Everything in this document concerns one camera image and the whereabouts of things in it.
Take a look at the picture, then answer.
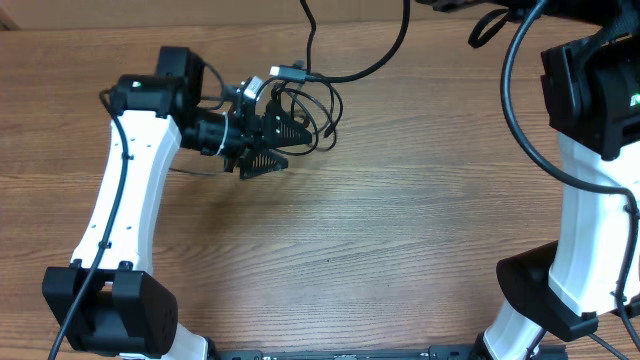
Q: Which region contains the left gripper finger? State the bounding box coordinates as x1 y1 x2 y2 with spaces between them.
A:
262 100 312 149
239 149 288 180

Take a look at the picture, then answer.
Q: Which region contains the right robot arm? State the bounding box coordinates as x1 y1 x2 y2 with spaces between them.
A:
468 0 639 359

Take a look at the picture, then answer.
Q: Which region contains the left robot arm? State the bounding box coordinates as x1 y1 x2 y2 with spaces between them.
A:
42 46 317 359

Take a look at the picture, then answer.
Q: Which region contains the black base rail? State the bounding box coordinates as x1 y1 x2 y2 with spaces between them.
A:
215 345 490 360

